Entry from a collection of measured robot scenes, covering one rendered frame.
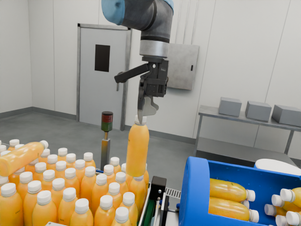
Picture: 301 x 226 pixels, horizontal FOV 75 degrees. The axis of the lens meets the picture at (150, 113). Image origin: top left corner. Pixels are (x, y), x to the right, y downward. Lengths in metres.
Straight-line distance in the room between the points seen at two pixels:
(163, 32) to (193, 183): 0.46
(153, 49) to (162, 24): 0.07
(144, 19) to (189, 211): 0.55
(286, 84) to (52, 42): 4.91
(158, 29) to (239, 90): 3.47
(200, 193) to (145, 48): 0.46
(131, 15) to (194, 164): 0.49
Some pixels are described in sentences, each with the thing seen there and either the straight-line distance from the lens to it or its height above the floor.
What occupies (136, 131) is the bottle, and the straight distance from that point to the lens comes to 0.65.
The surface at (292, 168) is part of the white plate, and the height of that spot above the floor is 1.04.
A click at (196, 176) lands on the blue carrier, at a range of 0.67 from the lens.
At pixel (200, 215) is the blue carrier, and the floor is 1.13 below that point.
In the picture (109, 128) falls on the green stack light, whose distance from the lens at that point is 1.11.
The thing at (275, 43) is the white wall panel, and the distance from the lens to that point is 4.10.
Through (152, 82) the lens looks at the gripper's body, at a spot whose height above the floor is 1.49.
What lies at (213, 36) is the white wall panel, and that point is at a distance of 3.99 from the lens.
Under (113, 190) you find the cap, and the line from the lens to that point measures 0.74.
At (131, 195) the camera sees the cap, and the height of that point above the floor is 1.11.
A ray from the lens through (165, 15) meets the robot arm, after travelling 0.61.
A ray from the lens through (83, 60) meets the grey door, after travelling 4.75.
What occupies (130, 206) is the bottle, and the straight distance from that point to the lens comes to 0.72.
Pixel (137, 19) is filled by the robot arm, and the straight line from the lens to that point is 0.55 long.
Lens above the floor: 1.54
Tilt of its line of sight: 14 degrees down
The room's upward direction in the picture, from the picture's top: 6 degrees clockwise
